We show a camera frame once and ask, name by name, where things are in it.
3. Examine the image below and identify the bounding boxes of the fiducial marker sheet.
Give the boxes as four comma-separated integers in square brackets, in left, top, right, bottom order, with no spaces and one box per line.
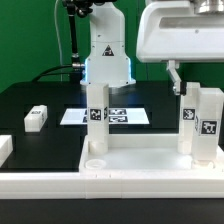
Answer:
[60,108,149,125]

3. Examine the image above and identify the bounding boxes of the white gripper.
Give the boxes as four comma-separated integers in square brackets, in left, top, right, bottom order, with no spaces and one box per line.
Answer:
[136,0,224,95]

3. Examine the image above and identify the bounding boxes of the black cable hose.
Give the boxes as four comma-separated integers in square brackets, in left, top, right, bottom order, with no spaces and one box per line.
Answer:
[31,0,93,83]

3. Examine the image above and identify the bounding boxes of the grey thin cable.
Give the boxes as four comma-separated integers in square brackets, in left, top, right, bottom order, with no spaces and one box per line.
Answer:
[54,0,65,82]

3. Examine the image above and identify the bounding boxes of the white left fence piece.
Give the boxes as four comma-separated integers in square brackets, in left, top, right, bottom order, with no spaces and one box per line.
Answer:
[0,135,13,167]

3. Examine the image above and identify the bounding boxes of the white desk top tray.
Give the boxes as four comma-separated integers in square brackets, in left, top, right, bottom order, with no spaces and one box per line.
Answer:
[79,134,224,172]

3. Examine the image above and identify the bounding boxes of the white front fence rail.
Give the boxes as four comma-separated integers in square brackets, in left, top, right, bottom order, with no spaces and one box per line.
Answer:
[0,170,224,199]

